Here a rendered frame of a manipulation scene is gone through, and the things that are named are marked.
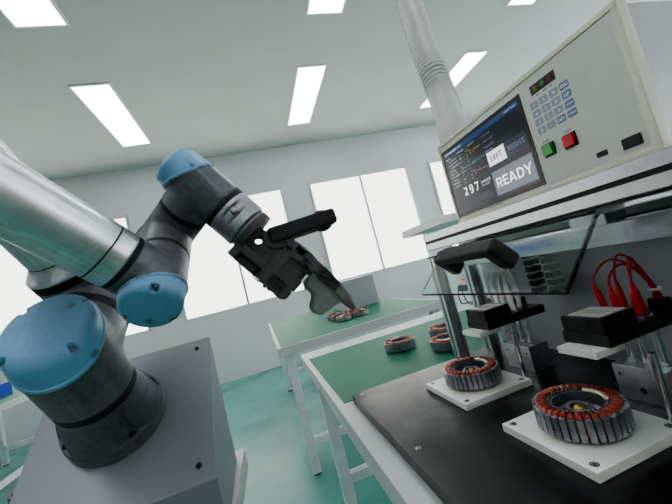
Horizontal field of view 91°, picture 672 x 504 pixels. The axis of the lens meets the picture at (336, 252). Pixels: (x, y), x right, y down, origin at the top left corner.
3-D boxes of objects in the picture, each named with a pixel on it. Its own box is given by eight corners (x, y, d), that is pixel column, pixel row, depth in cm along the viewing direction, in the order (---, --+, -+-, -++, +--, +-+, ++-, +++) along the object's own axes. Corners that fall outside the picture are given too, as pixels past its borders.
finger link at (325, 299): (335, 331, 54) (292, 294, 53) (358, 303, 55) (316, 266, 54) (340, 333, 51) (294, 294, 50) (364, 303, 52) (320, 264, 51)
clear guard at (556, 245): (566, 295, 26) (544, 222, 27) (421, 296, 49) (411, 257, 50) (808, 215, 34) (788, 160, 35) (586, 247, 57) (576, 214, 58)
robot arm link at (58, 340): (27, 436, 44) (-44, 376, 36) (63, 355, 55) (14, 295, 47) (126, 409, 47) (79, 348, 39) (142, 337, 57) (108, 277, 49)
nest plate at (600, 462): (600, 484, 37) (596, 473, 37) (503, 431, 51) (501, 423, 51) (691, 435, 40) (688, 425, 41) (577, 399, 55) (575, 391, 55)
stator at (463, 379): (467, 398, 62) (462, 378, 63) (436, 383, 73) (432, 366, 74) (515, 379, 65) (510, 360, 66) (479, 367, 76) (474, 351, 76)
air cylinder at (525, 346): (535, 373, 69) (527, 346, 69) (509, 365, 76) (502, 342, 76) (554, 365, 70) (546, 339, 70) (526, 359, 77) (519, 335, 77)
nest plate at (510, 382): (467, 411, 60) (465, 404, 60) (426, 389, 75) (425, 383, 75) (533, 384, 64) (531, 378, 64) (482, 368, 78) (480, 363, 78)
